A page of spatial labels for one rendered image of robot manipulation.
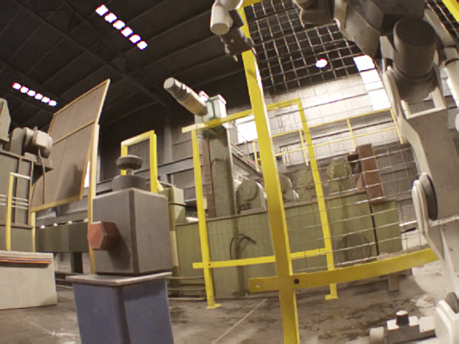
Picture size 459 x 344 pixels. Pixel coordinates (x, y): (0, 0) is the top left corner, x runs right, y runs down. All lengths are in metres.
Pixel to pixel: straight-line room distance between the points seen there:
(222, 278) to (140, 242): 2.58
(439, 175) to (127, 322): 0.76
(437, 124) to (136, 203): 0.77
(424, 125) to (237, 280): 2.46
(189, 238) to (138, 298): 2.74
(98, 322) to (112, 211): 0.17
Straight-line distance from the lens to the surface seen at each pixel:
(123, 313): 0.35
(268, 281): 0.96
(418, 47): 0.68
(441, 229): 0.78
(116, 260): 0.40
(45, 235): 5.78
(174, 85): 2.47
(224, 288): 2.95
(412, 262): 0.97
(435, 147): 0.80
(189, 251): 3.10
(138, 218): 0.39
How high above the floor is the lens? 0.57
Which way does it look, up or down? 16 degrees up
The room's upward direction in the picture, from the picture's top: 7 degrees counter-clockwise
